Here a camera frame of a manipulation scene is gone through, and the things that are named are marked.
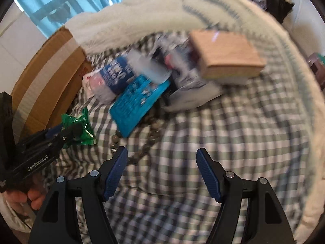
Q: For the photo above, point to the green foil wrapper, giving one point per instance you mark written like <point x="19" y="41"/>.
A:
<point x="87" y="137"/>

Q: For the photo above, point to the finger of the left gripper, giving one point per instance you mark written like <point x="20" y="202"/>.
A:
<point x="74" y="131"/>
<point x="54" y="130"/>

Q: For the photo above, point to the floral tissue paper pack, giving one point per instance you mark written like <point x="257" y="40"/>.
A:
<point x="188" y="90"/>

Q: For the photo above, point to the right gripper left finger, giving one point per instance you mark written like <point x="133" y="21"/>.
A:
<point x="57" y="221"/>

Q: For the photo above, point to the pink beige cardboard box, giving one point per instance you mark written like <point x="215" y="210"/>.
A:
<point x="225" y="55"/>

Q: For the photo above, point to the brown cardboard box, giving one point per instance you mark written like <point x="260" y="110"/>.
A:
<point x="48" y="84"/>

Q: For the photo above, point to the person left hand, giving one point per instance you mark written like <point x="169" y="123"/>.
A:
<point x="35" y="194"/>

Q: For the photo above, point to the checkered gingham cloth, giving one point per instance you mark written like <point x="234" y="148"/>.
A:
<point x="260" y="129"/>

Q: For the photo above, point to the teal blister pack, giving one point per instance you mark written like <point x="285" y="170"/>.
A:
<point x="132" y="105"/>

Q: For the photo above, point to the light green knit blanket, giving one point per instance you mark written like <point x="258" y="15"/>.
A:
<point x="139" y="22"/>

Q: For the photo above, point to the crushed water bottle blue label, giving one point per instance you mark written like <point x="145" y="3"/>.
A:
<point x="110" y="81"/>

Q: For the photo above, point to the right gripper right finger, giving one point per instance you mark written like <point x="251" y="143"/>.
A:
<point x="266" y="221"/>

